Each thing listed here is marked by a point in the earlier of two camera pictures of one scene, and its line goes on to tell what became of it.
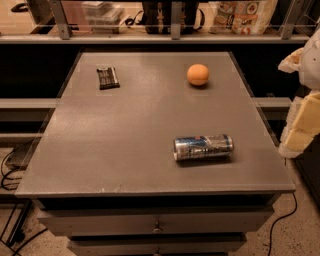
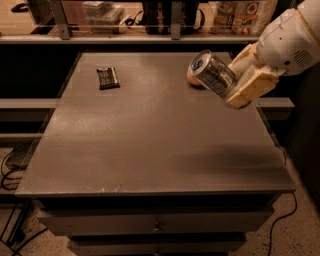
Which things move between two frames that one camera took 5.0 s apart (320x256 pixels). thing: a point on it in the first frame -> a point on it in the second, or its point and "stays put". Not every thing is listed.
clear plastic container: [101, 17] stays put
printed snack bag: [242, 17] stays put
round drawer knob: [157, 230] stays put
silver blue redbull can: [203, 147] -> [212, 73]
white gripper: [312, 66] -> [286, 45]
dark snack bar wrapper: [107, 78] stays put
